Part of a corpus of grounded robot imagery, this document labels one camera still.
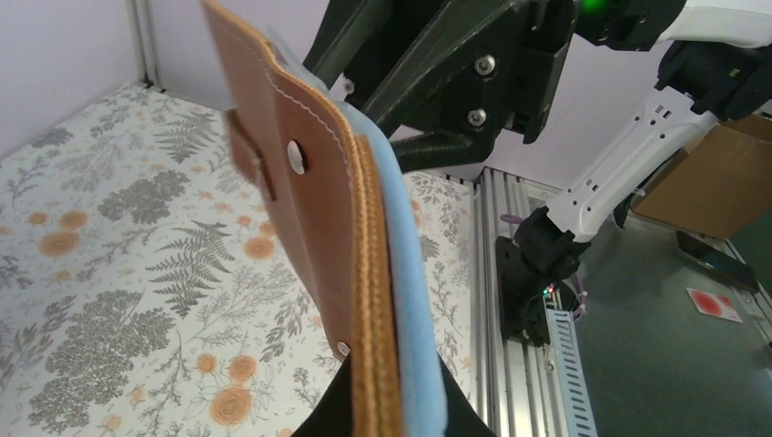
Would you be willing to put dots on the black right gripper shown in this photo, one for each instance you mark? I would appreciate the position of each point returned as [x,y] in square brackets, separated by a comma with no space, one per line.
[461,73]

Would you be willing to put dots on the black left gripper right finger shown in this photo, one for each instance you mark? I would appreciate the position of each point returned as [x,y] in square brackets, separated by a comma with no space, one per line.
[462,421]

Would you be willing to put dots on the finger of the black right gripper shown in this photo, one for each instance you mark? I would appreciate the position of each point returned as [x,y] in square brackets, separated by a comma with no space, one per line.
[344,28]

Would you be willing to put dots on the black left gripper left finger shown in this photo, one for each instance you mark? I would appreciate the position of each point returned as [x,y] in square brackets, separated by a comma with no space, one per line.
[333,415]

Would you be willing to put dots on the brown leather card holder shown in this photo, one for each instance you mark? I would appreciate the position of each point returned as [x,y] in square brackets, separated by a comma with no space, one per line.
[337,200]

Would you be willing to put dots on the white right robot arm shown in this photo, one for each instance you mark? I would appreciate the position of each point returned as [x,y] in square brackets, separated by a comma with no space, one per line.
[717,68]

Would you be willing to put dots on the pink card on floor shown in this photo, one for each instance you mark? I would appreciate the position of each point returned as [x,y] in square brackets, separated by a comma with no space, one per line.
[713,305]

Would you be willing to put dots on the brown cardboard box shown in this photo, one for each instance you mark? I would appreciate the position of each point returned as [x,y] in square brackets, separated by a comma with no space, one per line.
[717,185]

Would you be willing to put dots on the aluminium mounting rail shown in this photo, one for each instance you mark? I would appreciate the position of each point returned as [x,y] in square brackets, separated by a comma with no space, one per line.
[513,396]

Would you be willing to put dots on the blue slotted cable duct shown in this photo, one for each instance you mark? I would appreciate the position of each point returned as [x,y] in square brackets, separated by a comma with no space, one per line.
[568,389]

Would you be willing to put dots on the left aluminium corner post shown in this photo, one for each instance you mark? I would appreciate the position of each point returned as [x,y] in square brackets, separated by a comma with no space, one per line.
[142,30]

